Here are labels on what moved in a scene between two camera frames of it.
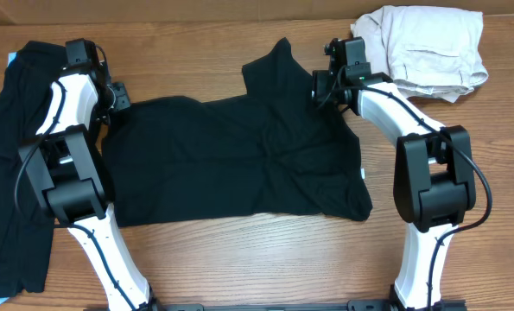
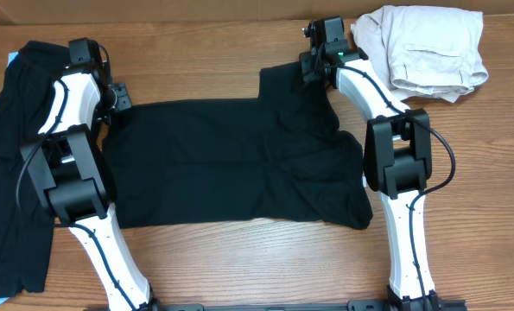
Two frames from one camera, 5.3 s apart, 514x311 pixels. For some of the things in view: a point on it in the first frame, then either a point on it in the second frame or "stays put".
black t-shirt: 277,149 stays put
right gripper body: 325,88 to 310,68
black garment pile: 15,251 stays put
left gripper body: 117,98 stays put
